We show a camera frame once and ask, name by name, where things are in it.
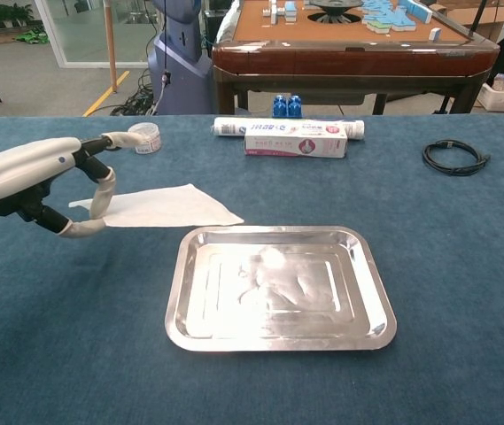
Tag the white toothpaste box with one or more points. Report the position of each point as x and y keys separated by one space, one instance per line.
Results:
x=296 y=146

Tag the white blue small carton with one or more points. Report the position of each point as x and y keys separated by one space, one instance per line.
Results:
x=502 y=82

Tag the white blue mahjong tile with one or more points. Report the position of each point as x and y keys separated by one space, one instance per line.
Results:
x=434 y=34

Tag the tall white mahjong tile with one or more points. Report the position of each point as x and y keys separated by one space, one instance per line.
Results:
x=275 y=12

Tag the blue bottle pack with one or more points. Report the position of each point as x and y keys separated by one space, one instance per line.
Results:
x=287 y=106

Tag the blue mahjong tile row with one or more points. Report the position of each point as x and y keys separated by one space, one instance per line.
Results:
x=420 y=13

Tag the cardboard box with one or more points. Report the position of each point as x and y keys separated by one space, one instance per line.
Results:
x=495 y=15

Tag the thin black pole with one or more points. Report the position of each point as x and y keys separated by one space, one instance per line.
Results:
x=478 y=20

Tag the blue felt table cloth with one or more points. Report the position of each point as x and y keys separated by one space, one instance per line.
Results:
x=411 y=265

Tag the blue mahjong tile pile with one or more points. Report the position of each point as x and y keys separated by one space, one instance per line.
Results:
x=384 y=20

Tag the blue topped mahjong tile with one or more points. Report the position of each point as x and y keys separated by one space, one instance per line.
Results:
x=290 y=12

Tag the white rolled bag tube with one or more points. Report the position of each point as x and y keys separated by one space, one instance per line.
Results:
x=227 y=128

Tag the white paper sheet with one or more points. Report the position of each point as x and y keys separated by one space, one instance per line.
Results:
x=167 y=208

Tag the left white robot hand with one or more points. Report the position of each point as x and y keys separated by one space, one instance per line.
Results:
x=17 y=172

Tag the brown mahjong table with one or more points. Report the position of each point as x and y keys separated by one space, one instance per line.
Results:
x=344 y=62

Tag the clear round toothpick jar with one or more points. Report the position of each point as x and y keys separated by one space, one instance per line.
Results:
x=155 y=141

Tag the white glass partition frame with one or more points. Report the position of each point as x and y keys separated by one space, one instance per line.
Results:
x=48 y=22

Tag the shiny metal tray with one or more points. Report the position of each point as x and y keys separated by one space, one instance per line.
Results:
x=278 y=292

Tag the black cabinet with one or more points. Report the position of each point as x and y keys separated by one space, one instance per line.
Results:
x=214 y=26

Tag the wooden pole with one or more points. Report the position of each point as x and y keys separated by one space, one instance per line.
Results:
x=110 y=44

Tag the green leafy pile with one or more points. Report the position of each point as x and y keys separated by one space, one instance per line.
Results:
x=34 y=36

